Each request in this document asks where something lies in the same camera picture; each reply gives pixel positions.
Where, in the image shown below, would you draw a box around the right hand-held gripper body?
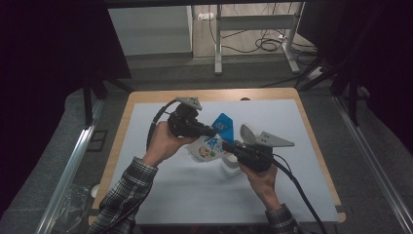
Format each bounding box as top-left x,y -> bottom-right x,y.
236,130 -> 296,174

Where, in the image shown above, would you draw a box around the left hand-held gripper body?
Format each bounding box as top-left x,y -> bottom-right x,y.
167,96 -> 204,138

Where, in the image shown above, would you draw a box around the blue and white milk pouch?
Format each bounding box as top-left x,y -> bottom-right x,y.
184,112 -> 235,164

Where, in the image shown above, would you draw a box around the person's right hand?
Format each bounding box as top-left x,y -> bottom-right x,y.
239,163 -> 282,212

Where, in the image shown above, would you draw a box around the person's left hand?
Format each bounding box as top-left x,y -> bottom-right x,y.
141,120 -> 197,169

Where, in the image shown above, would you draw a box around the wooden table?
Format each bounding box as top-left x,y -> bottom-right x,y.
88,87 -> 347,227

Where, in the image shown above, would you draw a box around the white mat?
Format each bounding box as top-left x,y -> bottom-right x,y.
95,98 -> 341,226

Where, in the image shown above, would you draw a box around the black stand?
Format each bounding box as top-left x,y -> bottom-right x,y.
297,55 -> 372,128
82,72 -> 134,129

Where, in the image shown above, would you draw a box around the white panel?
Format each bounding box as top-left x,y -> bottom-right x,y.
108,5 -> 194,57

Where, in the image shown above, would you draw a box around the white power strip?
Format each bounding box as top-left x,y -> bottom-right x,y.
306,65 -> 326,82

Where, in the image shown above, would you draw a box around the clear plastic bag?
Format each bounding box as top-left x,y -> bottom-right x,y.
53,183 -> 93,234

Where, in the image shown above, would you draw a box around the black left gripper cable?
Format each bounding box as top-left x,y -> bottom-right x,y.
145,98 -> 180,152

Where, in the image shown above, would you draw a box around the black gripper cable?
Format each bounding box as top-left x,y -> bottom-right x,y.
145,98 -> 180,152
272,152 -> 329,234

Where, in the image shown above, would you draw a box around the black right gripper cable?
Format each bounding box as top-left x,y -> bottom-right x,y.
272,152 -> 329,234

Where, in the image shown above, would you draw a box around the white metal desk frame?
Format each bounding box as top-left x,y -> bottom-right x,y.
213,2 -> 302,76

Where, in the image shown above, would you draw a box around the black floor cables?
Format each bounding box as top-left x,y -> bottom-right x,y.
208,3 -> 319,55

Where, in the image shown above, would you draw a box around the aluminium rail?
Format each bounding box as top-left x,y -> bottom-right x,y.
333,96 -> 413,234
34,98 -> 106,234

